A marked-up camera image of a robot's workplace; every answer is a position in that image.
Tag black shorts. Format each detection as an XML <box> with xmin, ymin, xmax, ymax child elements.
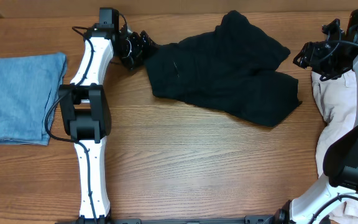
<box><xmin>145</xmin><ymin>11</ymin><xmax>301</xmax><ymax>127</ymax></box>

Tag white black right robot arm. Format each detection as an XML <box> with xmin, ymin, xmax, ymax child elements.
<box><xmin>264</xmin><ymin>9</ymin><xmax>358</xmax><ymax>224</ymax></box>

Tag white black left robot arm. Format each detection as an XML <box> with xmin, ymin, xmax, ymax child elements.
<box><xmin>58</xmin><ymin>7</ymin><xmax>158</xmax><ymax>223</ymax></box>

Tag light pink garment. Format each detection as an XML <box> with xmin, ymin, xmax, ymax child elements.
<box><xmin>311</xmin><ymin>71</ymin><xmax>358</xmax><ymax>224</ymax></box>

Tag folded blue denim cloth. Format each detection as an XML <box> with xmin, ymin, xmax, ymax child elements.
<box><xmin>0</xmin><ymin>52</ymin><xmax>67</xmax><ymax>146</ymax></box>

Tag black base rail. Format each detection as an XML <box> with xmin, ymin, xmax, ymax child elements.
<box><xmin>54</xmin><ymin>214</ymin><xmax>279</xmax><ymax>224</ymax></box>

